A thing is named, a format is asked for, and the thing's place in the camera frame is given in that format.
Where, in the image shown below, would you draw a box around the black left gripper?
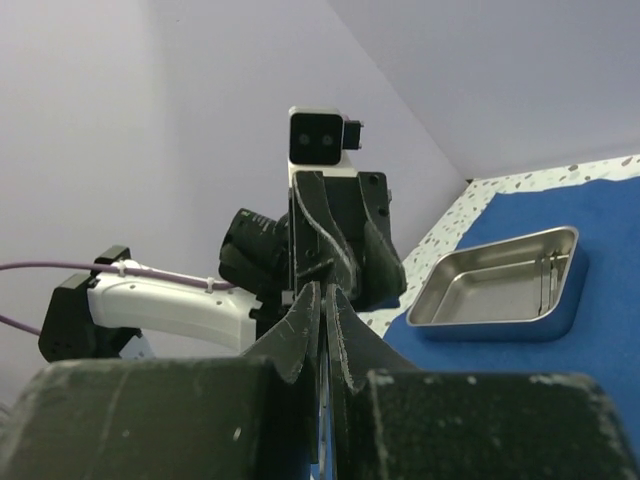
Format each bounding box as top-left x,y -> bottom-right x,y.
289,171 -> 406,310

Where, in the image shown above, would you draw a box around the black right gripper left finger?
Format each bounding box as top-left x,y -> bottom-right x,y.
1,282 -> 321,479

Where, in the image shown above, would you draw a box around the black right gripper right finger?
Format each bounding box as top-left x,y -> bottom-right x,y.
325,286 -> 639,479

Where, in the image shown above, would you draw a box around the stainless steel instrument tray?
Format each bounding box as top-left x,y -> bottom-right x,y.
406,226 -> 589,342

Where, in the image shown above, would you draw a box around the blue surgical cloth wrap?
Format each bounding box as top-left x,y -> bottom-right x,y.
294,175 -> 640,480

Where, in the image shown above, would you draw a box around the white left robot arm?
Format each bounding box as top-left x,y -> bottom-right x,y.
38,171 -> 406,362

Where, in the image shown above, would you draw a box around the steel tweezers in tray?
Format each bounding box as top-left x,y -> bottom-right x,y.
534,252 -> 569,316

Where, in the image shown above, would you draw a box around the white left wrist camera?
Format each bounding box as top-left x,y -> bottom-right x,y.
288,106 -> 364,185

